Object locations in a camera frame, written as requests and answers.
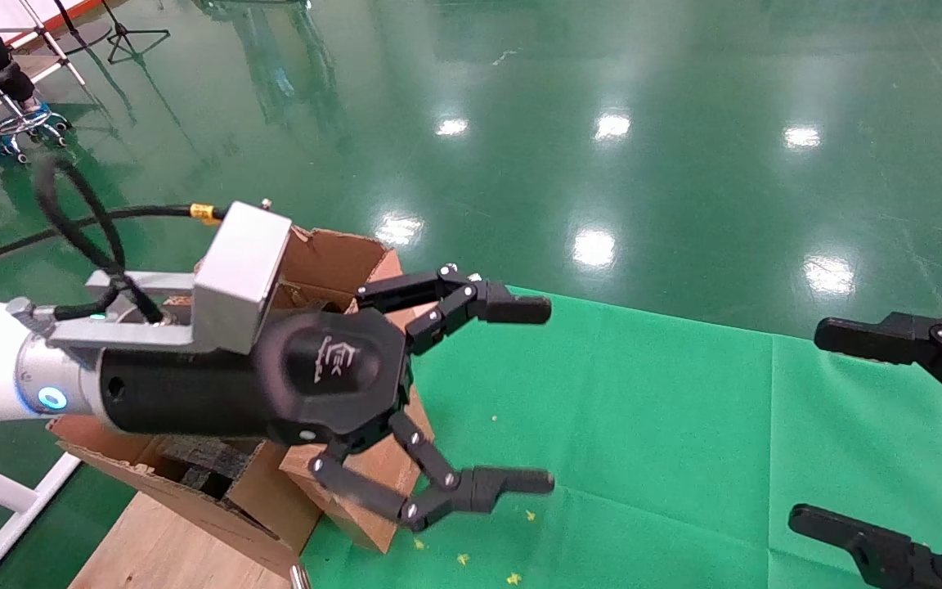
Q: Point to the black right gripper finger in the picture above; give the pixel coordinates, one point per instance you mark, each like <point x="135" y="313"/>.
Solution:
<point x="888" y="335"/>
<point x="888" y="556"/>

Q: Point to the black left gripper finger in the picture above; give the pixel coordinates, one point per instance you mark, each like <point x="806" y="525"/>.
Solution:
<point x="471" y="489"/>
<point x="487" y="307"/>

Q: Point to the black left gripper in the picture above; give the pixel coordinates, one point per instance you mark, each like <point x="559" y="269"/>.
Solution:
<point x="217" y="393"/>

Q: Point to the small brown cardboard box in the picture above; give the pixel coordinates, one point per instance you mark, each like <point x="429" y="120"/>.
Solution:
<point x="373" y="470"/>

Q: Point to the large open cardboard carton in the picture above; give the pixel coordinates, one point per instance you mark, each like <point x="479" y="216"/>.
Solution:
<point x="332" y="262"/>

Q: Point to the black foam block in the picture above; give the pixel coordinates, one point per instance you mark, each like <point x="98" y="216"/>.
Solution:
<point x="209" y="458"/>

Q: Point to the green cloth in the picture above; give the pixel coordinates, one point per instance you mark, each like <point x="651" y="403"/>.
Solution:
<point x="667" y="442"/>

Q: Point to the chrome wheeled stool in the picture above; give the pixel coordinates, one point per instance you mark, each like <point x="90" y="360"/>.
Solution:
<point x="25" y="123"/>

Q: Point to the black tripod stand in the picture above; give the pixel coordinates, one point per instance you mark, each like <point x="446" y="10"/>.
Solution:
<point x="123" y="37"/>

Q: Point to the white board with orange edge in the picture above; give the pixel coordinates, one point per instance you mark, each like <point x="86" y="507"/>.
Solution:
<point x="5" y="12"/>

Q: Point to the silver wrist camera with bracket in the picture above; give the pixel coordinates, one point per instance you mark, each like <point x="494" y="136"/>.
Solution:
<point x="242" y="262"/>

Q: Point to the white metal frame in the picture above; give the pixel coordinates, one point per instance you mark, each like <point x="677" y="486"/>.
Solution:
<point x="5" y="507"/>

